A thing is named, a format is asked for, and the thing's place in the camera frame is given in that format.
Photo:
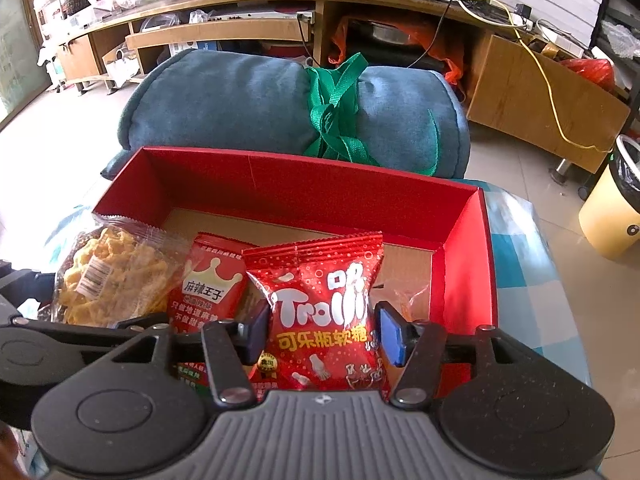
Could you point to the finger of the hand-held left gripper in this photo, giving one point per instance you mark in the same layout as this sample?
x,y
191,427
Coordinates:
x,y
22,282
75,329

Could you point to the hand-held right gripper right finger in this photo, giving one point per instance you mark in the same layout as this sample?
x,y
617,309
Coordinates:
x,y
392,332

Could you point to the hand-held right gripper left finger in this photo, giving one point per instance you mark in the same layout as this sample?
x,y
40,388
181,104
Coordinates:
x,y
257,332

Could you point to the yellow crispy noodle packet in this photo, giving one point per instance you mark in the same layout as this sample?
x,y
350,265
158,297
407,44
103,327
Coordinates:
x,y
110,270

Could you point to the red gummy candy packet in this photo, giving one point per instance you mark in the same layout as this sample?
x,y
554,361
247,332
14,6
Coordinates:
x,y
320,300

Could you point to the red spicy strip packet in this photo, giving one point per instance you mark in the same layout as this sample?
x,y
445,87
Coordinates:
x,y
210,280

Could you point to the red cardboard box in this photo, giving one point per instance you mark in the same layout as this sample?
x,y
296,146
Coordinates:
x,y
300,185

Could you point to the white paper bag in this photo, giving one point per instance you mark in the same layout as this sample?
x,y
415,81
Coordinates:
x,y
122,67

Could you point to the rolled blue blanket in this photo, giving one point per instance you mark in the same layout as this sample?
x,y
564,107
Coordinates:
x,y
225,95

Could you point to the yellow trash bin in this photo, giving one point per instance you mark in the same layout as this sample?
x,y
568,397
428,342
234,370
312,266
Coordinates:
x,y
610,215

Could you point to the white shelf cart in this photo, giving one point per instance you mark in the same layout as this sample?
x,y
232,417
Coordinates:
x,y
52,15

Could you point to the wooden TV cabinet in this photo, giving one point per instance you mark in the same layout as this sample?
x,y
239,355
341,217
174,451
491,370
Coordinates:
x,y
525,90

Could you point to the orange plastic bag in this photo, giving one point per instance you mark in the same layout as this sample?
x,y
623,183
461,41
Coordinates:
x,y
447,55

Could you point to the red plastic bag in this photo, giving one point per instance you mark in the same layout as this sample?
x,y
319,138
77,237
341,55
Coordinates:
x,y
590,71

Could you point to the black storage rack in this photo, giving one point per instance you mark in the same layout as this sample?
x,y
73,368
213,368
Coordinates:
x,y
617,20

